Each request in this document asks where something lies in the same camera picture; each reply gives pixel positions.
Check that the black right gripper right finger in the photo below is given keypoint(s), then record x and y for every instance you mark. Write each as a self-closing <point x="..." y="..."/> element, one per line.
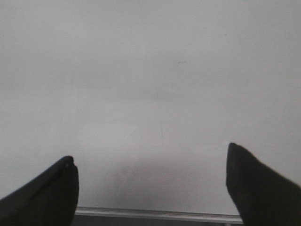
<point x="262" y="196"/>

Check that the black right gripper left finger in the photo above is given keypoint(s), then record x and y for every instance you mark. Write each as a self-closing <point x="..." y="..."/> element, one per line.
<point x="50" y="199"/>

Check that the white whiteboard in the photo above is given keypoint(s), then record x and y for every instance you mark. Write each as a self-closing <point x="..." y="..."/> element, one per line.
<point x="146" y="95"/>

